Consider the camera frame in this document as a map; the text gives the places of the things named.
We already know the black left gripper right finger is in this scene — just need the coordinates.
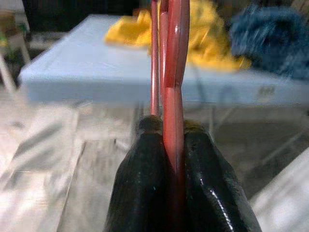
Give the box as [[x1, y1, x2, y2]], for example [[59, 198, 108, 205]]
[[183, 119, 263, 232]]

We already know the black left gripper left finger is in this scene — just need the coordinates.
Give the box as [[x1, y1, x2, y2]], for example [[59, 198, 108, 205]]
[[103, 115, 176, 232]]

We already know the pink hanger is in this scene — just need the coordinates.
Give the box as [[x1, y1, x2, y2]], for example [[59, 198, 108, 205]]
[[149, 0, 191, 232]]

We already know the dark blue garment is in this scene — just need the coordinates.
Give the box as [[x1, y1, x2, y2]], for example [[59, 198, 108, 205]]
[[229, 4, 309, 80]]

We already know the light blue folding table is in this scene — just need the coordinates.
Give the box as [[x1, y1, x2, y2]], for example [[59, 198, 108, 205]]
[[18, 13, 309, 167]]

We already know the yellow garment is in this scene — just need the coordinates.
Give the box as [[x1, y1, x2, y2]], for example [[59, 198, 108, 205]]
[[103, 0, 252, 73]]

